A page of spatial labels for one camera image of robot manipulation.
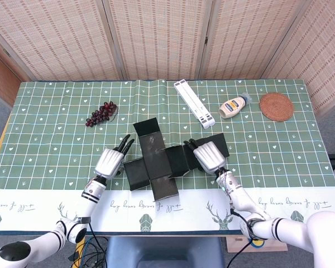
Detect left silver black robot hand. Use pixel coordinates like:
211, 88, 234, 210
94, 134, 135, 180

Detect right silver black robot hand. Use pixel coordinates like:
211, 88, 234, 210
183, 138, 228, 174

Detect black cardboard box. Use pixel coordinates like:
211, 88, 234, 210
123, 117, 230, 202

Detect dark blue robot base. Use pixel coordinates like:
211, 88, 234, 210
104, 236, 226, 268

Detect dark red grape bunch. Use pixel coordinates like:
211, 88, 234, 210
85, 100, 119, 128

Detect green grid tablecloth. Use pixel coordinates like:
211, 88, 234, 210
0, 79, 335, 234

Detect mayonnaise squeeze bottle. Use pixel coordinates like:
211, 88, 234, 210
218, 92, 252, 119

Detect white folding stand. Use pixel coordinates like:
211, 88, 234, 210
173, 79, 216, 130

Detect round brown woven coaster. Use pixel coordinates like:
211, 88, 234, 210
259, 92, 294, 122

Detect woven bamboo folding screen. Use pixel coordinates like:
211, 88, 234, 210
0, 0, 335, 112

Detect brown wooden door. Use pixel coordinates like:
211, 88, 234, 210
0, 47, 22, 108

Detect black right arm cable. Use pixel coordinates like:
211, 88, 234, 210
224, 208, 266, 268

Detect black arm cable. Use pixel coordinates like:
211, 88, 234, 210
224, 208, 266, 268
78, 217, 100, 241

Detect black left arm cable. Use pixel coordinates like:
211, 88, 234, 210
78, 217, 100, 241

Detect black floor cables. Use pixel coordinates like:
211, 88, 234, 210
68, 236, 109, 268

